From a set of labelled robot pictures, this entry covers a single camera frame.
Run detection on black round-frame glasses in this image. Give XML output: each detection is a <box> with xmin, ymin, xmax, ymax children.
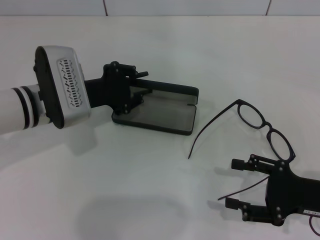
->
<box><xmin>187</xmin><ymin>98</ymin><xmax>297</xmax><ymax>202</ymax></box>

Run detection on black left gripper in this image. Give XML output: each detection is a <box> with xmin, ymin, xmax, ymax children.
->
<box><xmin>84</xmin><ymin>61</ymin><xmax>153</xmax><ymax>116</ymax></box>

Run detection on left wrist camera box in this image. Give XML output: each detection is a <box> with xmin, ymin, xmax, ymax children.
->
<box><xmin>33</xmin><ymin>45</ymin><xmax>92</xmax><ymax>130</ymax></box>

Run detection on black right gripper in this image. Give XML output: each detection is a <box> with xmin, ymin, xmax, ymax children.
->
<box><xmin>224</xmin><ymin>153</ymin><xmax>320</xmax><ymax>227</ymax></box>

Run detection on black glasses case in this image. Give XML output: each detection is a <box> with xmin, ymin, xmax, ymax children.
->
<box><xmin>111</xmin><ymin>78</ymin><xmax>200</xmax><ymax>137</ymax></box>

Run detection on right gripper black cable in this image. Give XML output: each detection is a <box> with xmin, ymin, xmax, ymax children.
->
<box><xmin>308</xmin><ymin>214</ymin><xmax>320</xmax><ymax>236</ymax></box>

